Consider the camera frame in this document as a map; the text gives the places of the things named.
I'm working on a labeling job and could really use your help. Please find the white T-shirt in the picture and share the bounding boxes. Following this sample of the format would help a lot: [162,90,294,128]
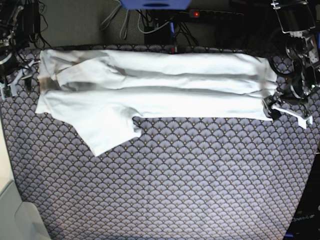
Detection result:
[36,49,277,156]

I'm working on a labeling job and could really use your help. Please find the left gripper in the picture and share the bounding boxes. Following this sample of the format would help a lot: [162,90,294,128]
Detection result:
[262,85,320,129]

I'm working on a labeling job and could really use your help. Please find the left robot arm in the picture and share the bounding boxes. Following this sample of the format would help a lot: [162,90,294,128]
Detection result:
[263,0,320,129]

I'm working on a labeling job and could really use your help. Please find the black power strip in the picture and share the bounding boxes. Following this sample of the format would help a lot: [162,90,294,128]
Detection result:
[188,9,245,22]

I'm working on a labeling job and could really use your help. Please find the black box under table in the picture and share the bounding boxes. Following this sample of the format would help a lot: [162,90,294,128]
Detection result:
[144,25,171,45]

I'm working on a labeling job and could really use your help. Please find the white plastic bin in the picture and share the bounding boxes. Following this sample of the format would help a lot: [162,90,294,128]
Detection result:
[0,181,51,240]

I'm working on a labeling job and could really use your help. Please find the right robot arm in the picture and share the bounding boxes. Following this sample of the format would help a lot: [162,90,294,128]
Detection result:
[0,0,41,99]

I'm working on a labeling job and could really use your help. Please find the black computer case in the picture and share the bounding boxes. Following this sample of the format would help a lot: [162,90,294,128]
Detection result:
[284,153,320,240]

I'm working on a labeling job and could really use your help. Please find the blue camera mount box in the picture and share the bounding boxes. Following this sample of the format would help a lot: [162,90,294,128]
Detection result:
[120,0,191,10]

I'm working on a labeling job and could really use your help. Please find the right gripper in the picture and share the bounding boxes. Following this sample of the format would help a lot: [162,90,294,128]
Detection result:
[0,53,38,99]

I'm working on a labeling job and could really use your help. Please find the patterned fan-print tablecloth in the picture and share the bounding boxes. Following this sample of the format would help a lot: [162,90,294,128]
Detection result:
[0,44,320,240]

